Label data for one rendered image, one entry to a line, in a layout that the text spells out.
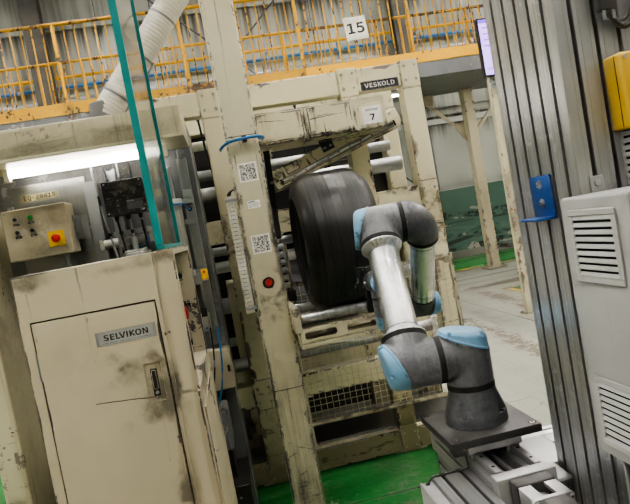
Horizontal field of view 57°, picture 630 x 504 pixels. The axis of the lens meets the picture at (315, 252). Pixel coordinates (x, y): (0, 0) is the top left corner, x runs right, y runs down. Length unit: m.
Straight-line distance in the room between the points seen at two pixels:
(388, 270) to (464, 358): 0.30
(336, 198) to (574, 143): 1.22
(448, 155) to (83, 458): 11.20
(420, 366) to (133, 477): 0.78
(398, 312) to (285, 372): 1.01
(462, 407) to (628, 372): 0.50
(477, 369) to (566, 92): 0.66
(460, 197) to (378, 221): 10.68
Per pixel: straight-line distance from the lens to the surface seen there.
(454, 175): 12.35
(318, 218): 2.19
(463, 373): 1.46
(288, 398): 2.45
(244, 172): 2.36
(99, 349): 1.58
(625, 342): 1.08
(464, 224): 12.29
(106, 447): 1.64
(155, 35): 2.79
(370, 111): 2.74
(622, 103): 1.19
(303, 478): 2.56
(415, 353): 1.43
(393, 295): 1.52
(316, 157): 2.80
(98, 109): 2.73
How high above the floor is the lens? 1.27
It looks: 3 degrees down
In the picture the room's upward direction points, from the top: 10 degrees counter-clockwise
